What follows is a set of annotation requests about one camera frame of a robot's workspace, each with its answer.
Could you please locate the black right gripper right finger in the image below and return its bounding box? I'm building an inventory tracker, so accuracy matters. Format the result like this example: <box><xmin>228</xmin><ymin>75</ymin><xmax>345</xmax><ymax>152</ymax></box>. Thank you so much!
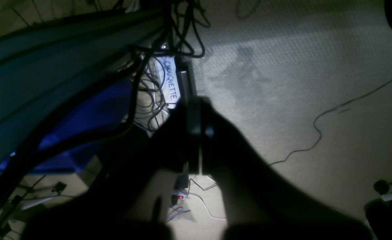
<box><xmin>200</xmin><ymin>97</ymin><xmax>372</xmax><ymax>240</ymax></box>

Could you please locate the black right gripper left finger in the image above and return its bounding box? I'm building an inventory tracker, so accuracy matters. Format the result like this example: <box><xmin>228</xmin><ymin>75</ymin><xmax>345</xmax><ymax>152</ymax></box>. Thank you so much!
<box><xmin>23</xmin><ymin>97</ymin><xmax>200</xmax><ymax>240</ymax></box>

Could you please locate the white power strip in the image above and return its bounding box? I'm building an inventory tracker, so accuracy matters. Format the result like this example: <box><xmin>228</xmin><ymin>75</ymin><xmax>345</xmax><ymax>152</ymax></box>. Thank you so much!
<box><xmin>171</xmin><ymin>189</ymin><xmax>188</xmax><ymax>206</ymax></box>

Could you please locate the blue plastic bin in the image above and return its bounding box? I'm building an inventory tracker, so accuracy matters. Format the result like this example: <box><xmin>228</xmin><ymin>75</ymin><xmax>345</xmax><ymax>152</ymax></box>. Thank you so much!
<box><xmin>0</xmin><ymin>78</ymin><xmax>133</xmax><ymax>174</ymax></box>

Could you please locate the white labelled box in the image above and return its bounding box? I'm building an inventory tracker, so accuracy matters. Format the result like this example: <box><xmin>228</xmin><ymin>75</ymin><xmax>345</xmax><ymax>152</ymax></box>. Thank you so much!
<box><xmin>155</xmin><ymin>56</ymin><xmax>181</xmax><ymax>109</ymax></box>

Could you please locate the black floor cable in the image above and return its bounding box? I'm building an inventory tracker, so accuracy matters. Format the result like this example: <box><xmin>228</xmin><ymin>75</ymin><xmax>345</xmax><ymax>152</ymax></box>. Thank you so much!
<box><xmin>269</xmin><ymin>57</ymin><xmax>392</xmax><ymax>166</ymax></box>

